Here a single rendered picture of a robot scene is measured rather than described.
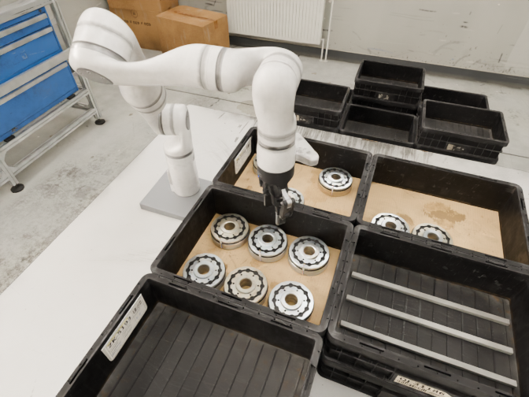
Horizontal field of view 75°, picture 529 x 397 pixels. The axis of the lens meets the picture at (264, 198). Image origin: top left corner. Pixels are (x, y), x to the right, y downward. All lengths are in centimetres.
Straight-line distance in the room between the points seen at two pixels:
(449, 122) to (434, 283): 142
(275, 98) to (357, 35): 336
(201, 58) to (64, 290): 80
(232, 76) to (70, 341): 78
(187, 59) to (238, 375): 60
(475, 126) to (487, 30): 173
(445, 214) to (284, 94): 72
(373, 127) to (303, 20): 185
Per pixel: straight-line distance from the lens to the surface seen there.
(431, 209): 113
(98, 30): 68
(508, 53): 400
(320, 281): 89
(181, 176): 117
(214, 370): 80
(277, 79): 54
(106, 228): 125
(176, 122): 104
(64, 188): 263
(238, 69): 59
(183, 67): 60
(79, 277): 116
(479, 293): 100
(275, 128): 60
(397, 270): 95
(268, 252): 88
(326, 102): 222
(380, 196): 112
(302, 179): 112
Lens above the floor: 158
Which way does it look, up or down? 45 degrees down
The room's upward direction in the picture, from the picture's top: straight up
